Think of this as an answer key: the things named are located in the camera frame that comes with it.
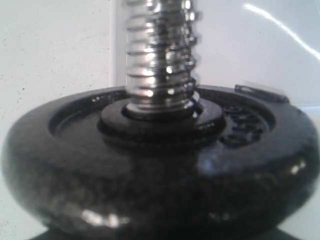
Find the chrome dumbbell bar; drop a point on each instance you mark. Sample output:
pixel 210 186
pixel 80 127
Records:
pixel 159 57

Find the black weight plate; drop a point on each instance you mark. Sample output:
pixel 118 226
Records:
pixel 245 161

